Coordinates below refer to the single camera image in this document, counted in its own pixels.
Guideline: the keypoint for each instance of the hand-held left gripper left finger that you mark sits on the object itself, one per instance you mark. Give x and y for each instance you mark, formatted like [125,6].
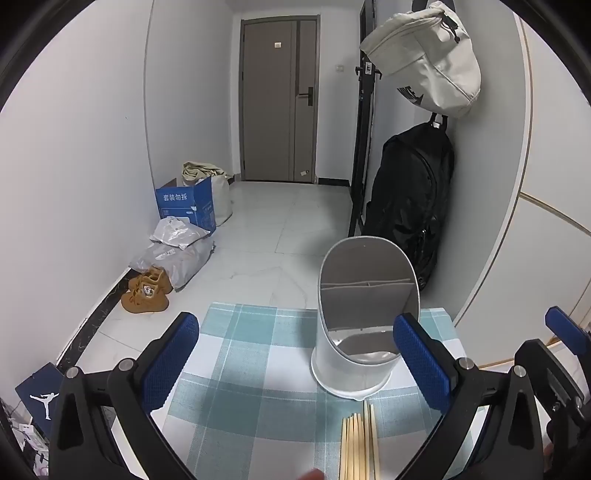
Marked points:
[171,360]

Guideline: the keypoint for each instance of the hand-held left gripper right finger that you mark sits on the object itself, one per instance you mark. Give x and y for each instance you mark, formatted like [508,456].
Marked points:
[422,364]

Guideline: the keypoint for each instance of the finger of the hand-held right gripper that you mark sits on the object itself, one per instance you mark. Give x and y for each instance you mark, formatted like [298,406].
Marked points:
[535,353]
[561,323]

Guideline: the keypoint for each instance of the white oval utensil holder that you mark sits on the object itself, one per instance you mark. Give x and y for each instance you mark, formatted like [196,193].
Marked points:
[332,364]

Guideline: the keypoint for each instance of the pile of wooden chopsticks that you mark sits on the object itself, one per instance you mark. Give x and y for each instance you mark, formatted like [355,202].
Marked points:
[355,447]

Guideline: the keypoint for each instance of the person's right hand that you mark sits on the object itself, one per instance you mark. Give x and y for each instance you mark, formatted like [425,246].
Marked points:
[549,454]

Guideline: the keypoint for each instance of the person's left hand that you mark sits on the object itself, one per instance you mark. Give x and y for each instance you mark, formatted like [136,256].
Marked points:
[311,475]

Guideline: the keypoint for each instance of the brown suede shoe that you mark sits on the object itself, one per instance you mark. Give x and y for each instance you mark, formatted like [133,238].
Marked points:
[143,302]
[154,279]

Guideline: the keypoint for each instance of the teal checkered tablecloth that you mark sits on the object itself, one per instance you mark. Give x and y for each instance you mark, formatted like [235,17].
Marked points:
[258,350]

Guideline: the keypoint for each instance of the large grey plastic parcel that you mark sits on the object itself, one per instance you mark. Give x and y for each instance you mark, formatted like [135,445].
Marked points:
[184,263]

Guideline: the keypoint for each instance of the small white plastic parcel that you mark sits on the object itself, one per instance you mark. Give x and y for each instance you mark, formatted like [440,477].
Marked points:
[178,230]

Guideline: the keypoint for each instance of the navy shoe box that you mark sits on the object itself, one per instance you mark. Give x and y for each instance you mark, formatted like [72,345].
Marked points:
[39,397]

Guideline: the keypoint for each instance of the blue cardboard box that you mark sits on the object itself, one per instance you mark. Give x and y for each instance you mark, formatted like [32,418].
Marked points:
[184,207]

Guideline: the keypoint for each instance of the black backpack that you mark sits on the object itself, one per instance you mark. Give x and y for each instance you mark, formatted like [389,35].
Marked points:
[406,194]

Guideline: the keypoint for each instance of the beige tote bag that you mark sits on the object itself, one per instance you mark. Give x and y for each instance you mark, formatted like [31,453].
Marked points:
[222,194]

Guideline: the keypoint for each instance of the white wardrobe with gold trim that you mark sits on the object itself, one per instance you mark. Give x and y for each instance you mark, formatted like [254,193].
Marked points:
[554,138]

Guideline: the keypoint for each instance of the black metal rack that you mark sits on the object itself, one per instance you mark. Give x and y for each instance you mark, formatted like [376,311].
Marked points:
[362,138]

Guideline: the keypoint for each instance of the grey door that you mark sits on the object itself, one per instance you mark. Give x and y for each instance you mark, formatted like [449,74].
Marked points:
[268,115]

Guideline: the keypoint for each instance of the white hanging bag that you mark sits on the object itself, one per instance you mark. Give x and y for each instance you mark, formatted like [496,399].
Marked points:
[429,60]

